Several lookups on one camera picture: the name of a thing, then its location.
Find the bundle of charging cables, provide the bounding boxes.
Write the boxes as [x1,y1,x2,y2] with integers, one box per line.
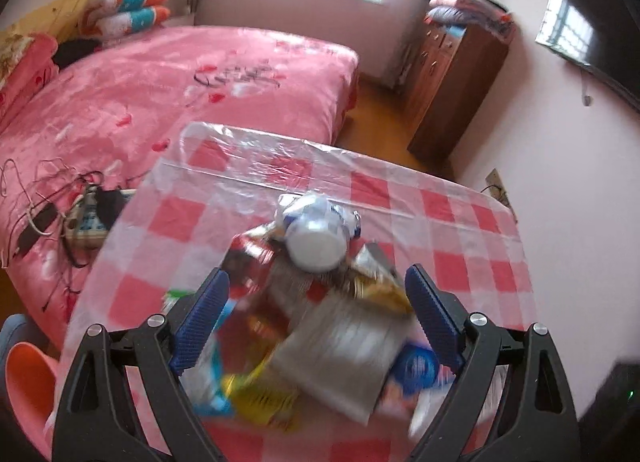
[0,157,131,267]

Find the red checkered tablecloth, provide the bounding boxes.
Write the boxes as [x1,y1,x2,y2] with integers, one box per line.
[45,122,538,462]

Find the folded pink blanket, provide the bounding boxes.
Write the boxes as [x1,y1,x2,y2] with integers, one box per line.
[0,34,60,133]

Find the stack of folded quilts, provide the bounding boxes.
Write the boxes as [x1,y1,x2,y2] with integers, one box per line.
[425,0,516,37]

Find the brown wooden cabinet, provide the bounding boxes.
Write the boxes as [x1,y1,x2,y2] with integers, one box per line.
[402,14,516,163]

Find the floral yellow pillow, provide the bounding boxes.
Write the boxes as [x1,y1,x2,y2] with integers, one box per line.
[0,24,31,87]

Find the yellow snack wrapper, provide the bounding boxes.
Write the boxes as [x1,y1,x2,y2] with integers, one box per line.
[222,362,301,435]

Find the green white wrapper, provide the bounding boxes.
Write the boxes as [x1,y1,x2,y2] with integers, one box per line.
[162,289,191,313]

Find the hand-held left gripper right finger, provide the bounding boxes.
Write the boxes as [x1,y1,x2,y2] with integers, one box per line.
[404,264,581,462]

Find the yellow headboard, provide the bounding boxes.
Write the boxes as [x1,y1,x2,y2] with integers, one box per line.
[0,0,136,47]

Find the beige power strip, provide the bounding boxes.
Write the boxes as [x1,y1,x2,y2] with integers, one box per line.
[62,187,136,247]

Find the blue chair cushion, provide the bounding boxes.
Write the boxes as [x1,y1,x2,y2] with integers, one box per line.
[0,314,31,373]

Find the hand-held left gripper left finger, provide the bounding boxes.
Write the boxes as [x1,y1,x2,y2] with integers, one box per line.
[51,268,231,462]

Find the orange plastic basin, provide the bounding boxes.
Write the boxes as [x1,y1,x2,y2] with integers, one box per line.
[5,342,58,443]

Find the light blue packet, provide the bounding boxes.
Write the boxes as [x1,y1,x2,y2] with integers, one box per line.
[192,292,236,418]

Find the blue round-print packet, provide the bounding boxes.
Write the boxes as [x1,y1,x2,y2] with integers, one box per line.
[380,339,456,408]

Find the gold snack wrapper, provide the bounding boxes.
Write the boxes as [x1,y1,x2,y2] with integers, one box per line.
[350,242,416,317]

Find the dark cloth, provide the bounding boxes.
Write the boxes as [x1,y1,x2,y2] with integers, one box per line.
[52,39,103,67]

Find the black power adapter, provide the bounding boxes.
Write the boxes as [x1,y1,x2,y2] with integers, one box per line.
[95,189,126,233]

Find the wall socket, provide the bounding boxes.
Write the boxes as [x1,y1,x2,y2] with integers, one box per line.
[482,169,513,207]

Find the wall-mounted television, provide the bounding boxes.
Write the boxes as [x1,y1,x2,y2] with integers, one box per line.
[535,0,640,112]

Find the silver foil wrapper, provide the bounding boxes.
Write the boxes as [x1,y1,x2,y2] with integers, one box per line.
[270,287,406,425]

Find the bed with pink floral blanket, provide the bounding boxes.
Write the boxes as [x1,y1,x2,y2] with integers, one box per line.
[0,24,361,358]

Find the black smartphone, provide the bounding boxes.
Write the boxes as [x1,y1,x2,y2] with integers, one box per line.
[17,204,58,255]

